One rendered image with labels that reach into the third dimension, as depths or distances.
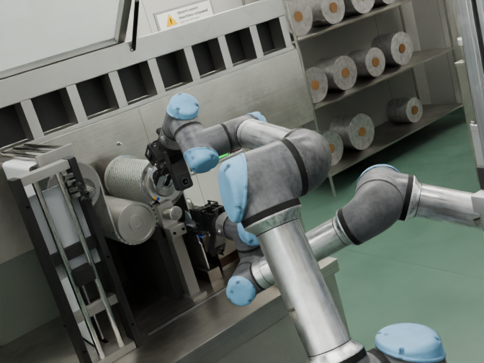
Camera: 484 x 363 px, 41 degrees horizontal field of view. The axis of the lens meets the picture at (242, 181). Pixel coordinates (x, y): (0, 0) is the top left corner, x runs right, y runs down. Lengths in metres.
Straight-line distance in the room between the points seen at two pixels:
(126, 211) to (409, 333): 0.92
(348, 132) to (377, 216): 3.97
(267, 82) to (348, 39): 3.67
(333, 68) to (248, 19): 2.90
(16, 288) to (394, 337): 1.26
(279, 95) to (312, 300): 1.49
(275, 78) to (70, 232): 1.18
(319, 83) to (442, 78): 1.95
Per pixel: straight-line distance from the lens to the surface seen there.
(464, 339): 3.12
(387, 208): 1.51
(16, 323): 2.14
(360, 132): 5.53
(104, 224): 1.90
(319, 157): 1.20
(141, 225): 1.86
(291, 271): 1.15
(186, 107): 1.57
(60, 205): 1.66
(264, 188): 1.14
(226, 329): 1.72
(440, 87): 6.88
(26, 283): 2.12
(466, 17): 1.04
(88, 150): 2.14
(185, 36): 2.33
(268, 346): 1.86
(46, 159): 1.71
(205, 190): 5.13
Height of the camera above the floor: 1.70
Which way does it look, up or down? 16 degrees down
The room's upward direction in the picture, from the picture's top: 16 degrees counter-clockwise
